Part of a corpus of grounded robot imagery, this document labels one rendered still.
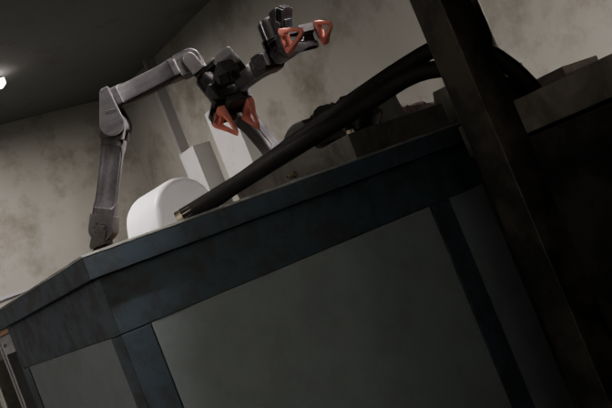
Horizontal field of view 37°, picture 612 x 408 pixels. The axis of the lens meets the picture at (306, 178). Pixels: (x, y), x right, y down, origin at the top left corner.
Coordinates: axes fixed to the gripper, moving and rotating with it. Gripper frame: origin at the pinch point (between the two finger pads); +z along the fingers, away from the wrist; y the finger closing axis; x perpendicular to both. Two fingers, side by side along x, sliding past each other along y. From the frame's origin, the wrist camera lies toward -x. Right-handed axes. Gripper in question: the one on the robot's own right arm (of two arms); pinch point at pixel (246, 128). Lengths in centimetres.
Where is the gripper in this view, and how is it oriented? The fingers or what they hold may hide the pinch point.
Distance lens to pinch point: 222.8
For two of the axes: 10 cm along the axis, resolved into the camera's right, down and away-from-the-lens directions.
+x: -2.5, 6.8, 6.9
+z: 5.7, 6.8, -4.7
